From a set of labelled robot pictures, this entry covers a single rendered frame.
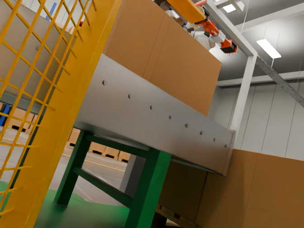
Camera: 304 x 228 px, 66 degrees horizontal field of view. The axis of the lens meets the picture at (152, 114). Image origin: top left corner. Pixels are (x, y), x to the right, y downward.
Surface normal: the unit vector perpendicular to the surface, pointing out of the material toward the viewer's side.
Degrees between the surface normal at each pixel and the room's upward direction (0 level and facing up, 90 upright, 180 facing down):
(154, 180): 90
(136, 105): 90
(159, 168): 90
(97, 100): 90
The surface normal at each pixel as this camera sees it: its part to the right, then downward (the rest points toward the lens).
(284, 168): -0.72, -0.36
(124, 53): 0.62, 0.04
